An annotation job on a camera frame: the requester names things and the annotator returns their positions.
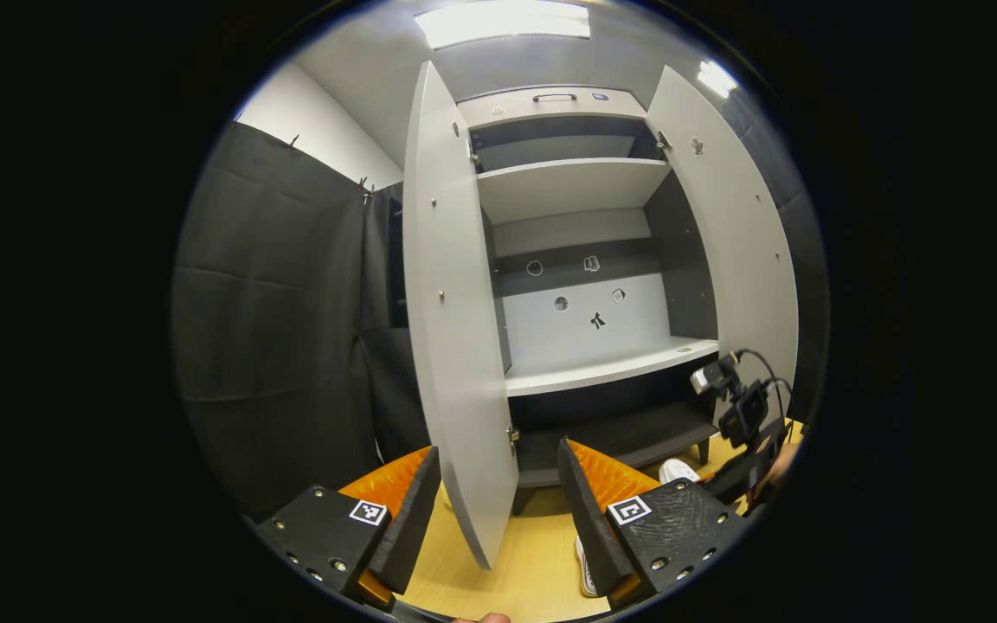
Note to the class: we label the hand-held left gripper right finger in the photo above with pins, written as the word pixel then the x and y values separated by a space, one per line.
pixel 589 528

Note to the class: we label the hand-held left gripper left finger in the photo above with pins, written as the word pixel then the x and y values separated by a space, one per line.
pixel 412 528

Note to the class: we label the white canvas shoe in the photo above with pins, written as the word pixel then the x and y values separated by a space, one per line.
pixel 676 472
pixel 587 567

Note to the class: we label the grey cabinet door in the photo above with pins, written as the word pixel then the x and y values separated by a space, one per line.
pixel 741 242
pixel 455 346

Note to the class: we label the grey shoe cabinet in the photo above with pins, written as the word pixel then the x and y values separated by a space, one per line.
pixel 568 186

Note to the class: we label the black backdrop cloth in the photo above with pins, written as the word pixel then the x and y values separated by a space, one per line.
pixel 273 303
pixel 810 285

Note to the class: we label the small ceiling light panel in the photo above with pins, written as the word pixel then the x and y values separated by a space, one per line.
pixel 715 78

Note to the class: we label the large ceiling light panel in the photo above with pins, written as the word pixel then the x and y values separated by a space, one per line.
pixel 503 22

